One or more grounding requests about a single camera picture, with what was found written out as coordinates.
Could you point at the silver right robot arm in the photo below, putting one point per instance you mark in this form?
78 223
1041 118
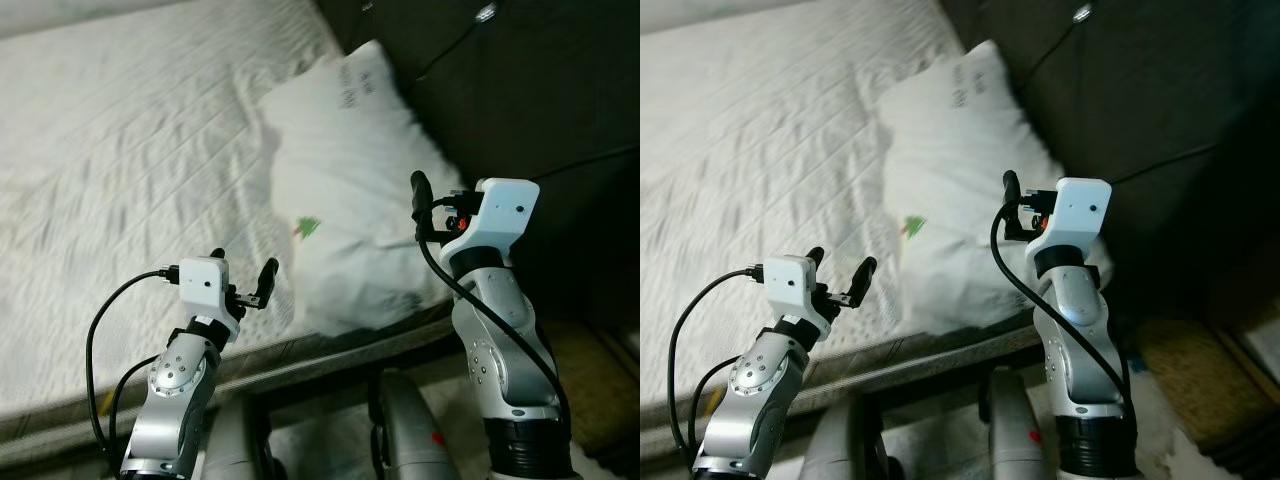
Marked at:
1080 350
500 350

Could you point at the white patterned mattress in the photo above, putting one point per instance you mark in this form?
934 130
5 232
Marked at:
760 150
120 150

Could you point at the dark bed base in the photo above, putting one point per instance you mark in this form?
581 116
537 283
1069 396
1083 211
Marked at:
930 375
320 385

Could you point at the silver robot leg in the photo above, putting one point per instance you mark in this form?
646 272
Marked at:
235 450
850 450
410 440
1015 440

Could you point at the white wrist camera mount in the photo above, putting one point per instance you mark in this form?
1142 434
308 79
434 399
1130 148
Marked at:
205 285
1080 215
500 215
790 285

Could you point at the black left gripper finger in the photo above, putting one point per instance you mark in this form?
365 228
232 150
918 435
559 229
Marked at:
865 280
269 280
815 257
218 255

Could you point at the white pillow green tree print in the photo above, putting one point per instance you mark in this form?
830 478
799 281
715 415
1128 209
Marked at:
960 170
350 170

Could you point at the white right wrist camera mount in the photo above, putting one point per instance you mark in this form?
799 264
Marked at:
1080 215
500 215

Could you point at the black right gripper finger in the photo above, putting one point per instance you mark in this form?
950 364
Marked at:
422 200
1012 200

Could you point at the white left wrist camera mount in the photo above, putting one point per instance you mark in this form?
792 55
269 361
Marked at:
205 285
790 285

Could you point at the silver left robot leg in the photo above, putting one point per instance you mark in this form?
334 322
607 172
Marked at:
850 450
235 450

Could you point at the dark grey tufted headboard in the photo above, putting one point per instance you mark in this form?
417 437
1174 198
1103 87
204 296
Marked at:
1180 100
540 100

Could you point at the silver right robot leg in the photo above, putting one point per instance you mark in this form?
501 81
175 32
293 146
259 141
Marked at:
410 440
1015 440

